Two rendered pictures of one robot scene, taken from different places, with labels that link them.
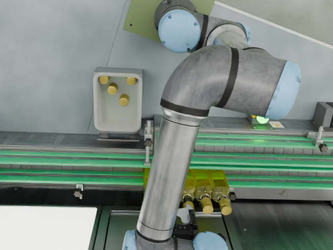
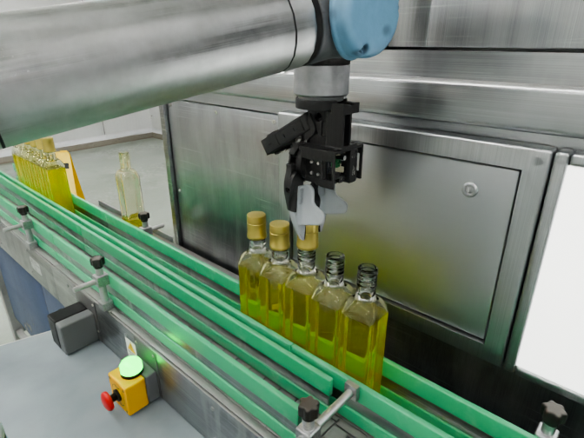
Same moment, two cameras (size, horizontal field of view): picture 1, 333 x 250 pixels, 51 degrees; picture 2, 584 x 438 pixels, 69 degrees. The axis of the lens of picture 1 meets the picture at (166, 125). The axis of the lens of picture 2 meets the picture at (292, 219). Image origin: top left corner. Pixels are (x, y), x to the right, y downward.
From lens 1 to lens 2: 67 cm
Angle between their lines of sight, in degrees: 49
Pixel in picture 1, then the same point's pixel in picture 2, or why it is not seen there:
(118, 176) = (438, 412)
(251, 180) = (224, 291)
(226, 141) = (194, 343)
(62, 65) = not seen: outside the picture
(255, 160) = (189, 301)
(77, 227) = (571, 319)
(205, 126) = (212, 406)
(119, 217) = (466, 318)
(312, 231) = (208, 199)
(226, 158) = (222, 325)
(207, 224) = not seen: hidden behind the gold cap
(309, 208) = (201, 242)
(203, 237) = not seen: hidden behind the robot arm
